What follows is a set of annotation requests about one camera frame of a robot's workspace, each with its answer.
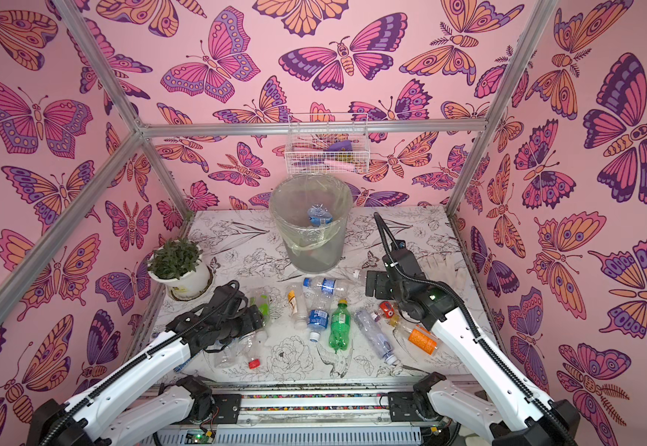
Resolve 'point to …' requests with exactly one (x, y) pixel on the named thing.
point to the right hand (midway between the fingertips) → (384, 277)
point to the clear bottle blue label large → (319, 216)
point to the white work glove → (453, 272)
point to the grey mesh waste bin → (311, 249)
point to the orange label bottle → (421, 337)
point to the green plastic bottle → (340, 326)
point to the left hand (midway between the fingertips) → (257, 319)
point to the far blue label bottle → (322, 287)
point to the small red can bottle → (387, 308)
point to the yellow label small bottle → (297, 307)
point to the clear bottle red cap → (242, 352)
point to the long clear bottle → (376, 336)
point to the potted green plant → (178, 266)
